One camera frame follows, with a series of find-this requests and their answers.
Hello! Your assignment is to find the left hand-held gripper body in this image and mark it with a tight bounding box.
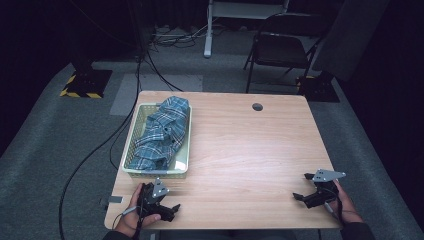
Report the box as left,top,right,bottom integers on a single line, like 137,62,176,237
137,177,170,218

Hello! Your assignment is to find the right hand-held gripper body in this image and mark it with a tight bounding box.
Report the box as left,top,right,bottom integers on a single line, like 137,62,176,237
304,168,347,210

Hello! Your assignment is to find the person's left hand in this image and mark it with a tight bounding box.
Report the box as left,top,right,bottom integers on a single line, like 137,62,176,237
114,183,162,238

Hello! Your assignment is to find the person's right hand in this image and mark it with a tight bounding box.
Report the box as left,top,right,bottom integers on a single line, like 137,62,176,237
327,179,365,225

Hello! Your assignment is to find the pale green plastic basket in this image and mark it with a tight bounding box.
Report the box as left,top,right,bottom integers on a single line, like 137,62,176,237
120,102,194,180

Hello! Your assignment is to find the blue plaid shirt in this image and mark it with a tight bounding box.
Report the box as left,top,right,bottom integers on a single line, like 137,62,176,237
127,95,191,171

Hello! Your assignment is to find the black stand base striped edge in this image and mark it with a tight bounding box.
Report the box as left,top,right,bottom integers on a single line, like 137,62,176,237
295,70,341,103
59,59,114,100

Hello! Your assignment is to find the black folding chair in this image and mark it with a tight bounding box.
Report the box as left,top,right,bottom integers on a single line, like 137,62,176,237
242,12,327,95

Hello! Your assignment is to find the grey leaning panel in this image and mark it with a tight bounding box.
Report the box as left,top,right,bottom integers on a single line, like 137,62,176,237
312,0,392,83

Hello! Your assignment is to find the white metal stand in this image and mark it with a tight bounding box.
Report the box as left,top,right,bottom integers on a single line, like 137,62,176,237
203,0,292,60

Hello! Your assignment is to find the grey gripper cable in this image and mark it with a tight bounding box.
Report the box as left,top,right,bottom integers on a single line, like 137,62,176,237
323,201,344,225
111,205,139,231

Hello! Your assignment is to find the long black floor cable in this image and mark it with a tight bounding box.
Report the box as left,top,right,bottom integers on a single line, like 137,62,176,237
57,54,145,240

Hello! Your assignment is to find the tangle of cables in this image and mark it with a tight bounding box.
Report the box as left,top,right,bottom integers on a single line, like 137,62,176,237
148,23,209,49

